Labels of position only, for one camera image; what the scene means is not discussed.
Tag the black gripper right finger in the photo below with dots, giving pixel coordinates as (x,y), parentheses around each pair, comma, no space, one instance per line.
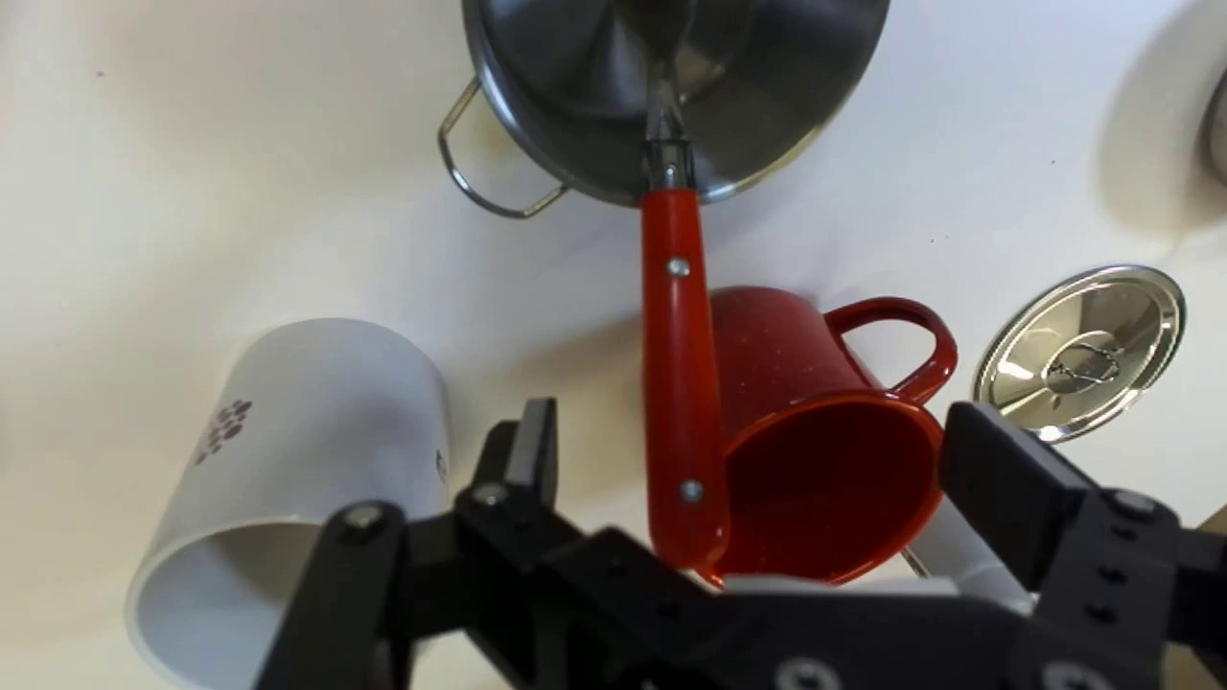
(1008,491)

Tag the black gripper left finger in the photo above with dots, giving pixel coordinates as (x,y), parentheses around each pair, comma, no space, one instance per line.
(524,463)

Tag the round steel pot lid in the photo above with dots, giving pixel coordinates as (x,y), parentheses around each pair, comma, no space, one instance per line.
(1077,353)

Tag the red enamel mug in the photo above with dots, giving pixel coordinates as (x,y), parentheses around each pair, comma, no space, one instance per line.
(826,491)

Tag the white ceramic mug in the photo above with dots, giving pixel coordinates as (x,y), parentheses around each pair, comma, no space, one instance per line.
(306,463)

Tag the small steel pot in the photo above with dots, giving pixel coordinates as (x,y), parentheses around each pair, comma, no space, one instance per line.
(599,91)

